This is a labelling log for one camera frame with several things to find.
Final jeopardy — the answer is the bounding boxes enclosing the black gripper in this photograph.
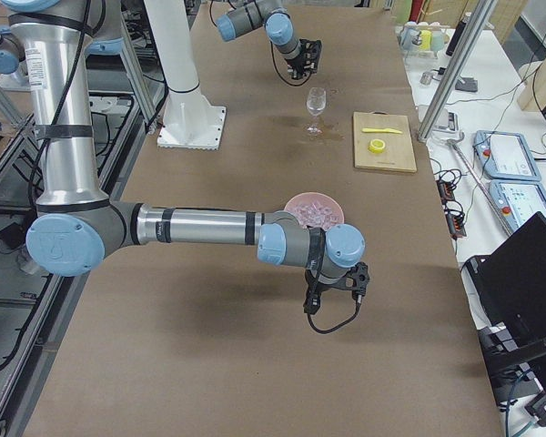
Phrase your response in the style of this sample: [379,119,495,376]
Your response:
[303,267,346,315]
[285,50,307,80]

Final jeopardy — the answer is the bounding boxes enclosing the clear wine glass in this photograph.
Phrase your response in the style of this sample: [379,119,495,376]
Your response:
[306,87,327,136]

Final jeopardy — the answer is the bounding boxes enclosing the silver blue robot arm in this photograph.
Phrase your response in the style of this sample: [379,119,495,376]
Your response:
[7,1,369,316]
[215,0,306,80]

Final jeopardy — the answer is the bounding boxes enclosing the pink bowl of ice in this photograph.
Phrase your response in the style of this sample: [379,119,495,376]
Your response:
[284,192,345,230]

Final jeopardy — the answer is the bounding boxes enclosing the yellow plastic knife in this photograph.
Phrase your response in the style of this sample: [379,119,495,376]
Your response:
[361,127,403,135]

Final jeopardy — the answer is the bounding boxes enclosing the rack of pastel cups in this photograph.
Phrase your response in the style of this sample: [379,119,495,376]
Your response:
[397,21,450,59]

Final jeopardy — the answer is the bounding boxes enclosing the bamboo cutting board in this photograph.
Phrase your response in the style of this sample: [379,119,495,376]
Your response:
[353,112,417,173]

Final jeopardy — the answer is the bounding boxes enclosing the black power strip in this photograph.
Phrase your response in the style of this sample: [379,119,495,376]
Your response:
[436,179,467,239]

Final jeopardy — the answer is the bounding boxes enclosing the dark grey folded cloth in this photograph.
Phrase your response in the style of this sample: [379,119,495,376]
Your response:
[455,77,479,93]

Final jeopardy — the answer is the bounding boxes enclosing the black monitor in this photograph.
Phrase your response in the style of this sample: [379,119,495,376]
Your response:
[466,212,546,391]

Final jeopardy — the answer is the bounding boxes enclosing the upper blue teach pendant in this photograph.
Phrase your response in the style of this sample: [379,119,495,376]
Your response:
[473,130,541,182]

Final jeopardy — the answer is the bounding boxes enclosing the blue teach pendant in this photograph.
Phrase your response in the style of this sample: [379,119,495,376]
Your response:
[473,130,541,182]
[489,179,546,231]

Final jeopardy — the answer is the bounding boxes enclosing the lower blue teach pendant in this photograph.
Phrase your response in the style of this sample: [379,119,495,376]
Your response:
[489,179,546,231]

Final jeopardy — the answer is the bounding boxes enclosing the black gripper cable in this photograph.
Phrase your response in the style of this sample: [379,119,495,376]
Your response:
[270,43,313,86]
[305,272,363,336]

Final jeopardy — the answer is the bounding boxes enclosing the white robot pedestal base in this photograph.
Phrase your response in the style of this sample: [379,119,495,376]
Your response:
[145,0,227,150]

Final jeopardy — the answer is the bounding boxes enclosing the aluminium frame post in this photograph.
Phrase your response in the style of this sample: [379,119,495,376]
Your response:
[418,0,498,143]

